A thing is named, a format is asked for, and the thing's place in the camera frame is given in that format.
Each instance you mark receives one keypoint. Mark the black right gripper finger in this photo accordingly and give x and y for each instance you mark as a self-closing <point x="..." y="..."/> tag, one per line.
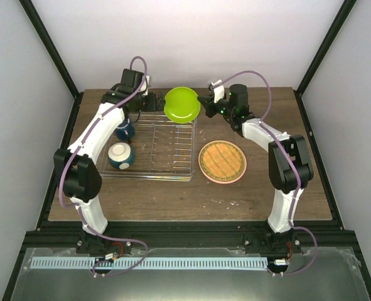
<point x="209" y="112"/>
<point x="204" y="100"/>

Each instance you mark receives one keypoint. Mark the woven bamboo tray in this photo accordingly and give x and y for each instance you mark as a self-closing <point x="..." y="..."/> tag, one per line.
<point x="222" y="160"/>

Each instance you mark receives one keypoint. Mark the clear plastic drip tray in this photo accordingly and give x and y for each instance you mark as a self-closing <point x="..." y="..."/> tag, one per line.
<point x="169" y="147"/>

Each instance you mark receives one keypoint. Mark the pink rimmed plate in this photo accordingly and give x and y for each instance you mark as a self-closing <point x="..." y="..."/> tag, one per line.
<point x="222" y="161"/>

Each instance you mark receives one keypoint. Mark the white and teal bowl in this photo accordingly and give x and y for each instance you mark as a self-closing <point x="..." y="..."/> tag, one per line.
<point x="121" y="155"/>

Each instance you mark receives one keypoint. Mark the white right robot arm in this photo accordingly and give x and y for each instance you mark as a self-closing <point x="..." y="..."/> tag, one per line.
<point x="289" y="164"/>

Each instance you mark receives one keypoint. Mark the light blue slotted strip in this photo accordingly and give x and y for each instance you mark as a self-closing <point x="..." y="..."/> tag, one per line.
<point x="151" y="263"/>

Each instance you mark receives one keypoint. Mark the dark blue ceramic mug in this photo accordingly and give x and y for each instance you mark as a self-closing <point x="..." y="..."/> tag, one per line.
<point x="125" y="131"/>

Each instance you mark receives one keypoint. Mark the black left frame post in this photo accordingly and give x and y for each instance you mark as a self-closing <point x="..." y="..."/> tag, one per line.
<point x="42" y="32"/>

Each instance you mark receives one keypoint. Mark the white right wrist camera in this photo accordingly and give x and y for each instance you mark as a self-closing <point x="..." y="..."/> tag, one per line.
<point x="218" y="90"/>

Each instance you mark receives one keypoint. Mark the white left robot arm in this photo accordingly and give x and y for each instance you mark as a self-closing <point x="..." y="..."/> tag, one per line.
<point x="79" y="181"/>

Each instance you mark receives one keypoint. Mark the green plastic plate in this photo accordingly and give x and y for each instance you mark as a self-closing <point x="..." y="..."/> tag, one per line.
<point x="181" y="105"/>

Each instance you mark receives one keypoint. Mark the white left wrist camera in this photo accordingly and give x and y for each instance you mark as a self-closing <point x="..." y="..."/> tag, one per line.
<point x="145" y="86"/>

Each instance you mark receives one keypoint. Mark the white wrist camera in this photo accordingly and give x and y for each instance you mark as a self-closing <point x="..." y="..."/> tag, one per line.
<point x="145" y="86"/>
<point x="218" y="90"/>

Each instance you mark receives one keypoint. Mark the black aluminium frame post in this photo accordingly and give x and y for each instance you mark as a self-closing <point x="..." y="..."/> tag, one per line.
<point x="334" y="29"/>

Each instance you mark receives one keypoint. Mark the black front frame rail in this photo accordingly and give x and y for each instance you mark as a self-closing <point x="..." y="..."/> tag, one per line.
<point x="252" y="236"/>

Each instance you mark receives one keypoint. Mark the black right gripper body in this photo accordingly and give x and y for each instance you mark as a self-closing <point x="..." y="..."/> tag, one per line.
<point x="226" y="111"/>

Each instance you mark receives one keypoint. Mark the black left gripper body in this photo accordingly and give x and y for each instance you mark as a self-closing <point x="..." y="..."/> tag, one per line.
<point x="150" y="106"/>

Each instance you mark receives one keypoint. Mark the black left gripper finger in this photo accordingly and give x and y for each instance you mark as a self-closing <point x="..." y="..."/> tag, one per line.
<point x="159" y="97"/>
<point x="160" y="106"/>

